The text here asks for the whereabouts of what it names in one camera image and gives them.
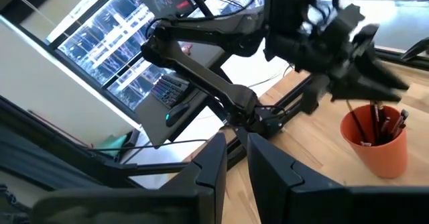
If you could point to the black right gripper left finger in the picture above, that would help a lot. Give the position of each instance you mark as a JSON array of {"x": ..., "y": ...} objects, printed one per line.
[{"x": 207, "y": 170}]

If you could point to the black keyboard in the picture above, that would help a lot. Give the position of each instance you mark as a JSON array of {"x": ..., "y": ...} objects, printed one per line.
[{"x": 169, "y": 91}]

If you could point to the black computer mouse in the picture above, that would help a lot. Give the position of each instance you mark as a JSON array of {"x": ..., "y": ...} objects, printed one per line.
[{"x": 177, "y": 115}]

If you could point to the small teal floor object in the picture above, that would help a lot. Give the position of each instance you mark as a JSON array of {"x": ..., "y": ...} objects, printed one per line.
[{"x": 112, "y": 145}]

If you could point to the large window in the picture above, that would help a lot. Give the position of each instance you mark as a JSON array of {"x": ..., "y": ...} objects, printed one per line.
[{"x": 100, "y": 39}]

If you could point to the gold ferrule paintbrush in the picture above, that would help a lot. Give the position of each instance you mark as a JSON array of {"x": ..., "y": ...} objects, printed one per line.
[{"x": 357, "y": 123}]

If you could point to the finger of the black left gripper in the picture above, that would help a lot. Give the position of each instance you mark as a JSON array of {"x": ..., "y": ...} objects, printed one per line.
[
  {"x": 362, "y": 91},
  {"x": 378, "y": 73}
]

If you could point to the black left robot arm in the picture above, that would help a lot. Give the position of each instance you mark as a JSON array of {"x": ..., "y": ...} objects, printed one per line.
[{"x": 207, "y": 76}]

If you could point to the round black-tipped silver ferrule paintbrush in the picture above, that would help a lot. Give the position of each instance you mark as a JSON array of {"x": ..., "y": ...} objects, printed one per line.
[{"x": 373, "y": 120}]

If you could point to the silver ferrule black paintbrush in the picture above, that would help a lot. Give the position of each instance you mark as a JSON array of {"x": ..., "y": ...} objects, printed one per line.
[{"x": 379, "y": 116}]

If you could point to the red plastic cup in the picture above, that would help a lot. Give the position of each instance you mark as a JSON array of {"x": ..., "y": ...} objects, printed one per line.
[{"x": 378, "y": 160}]

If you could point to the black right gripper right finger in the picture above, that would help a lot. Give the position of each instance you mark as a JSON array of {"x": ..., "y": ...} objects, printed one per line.
[{"x": 271, "y": 173}]

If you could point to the black desk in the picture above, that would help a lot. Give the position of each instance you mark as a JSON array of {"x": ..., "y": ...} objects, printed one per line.
[{"x": 151, "y": 123}]

